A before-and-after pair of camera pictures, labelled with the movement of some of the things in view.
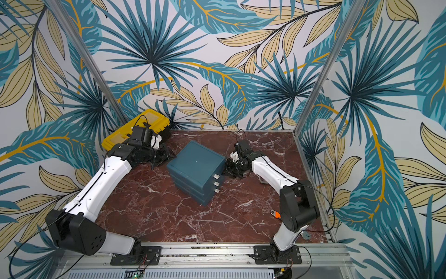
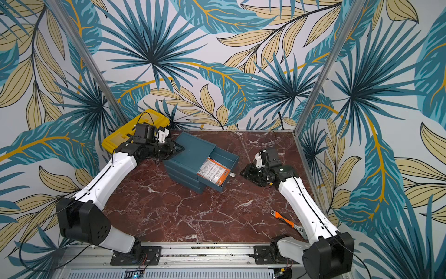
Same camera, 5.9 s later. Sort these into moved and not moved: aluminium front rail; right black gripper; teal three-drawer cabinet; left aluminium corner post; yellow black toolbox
Moved: teal three-drawer cabinet; right black gripper
Not moved: left aluminium corner post; yellow black toolbox; aluminium front rail
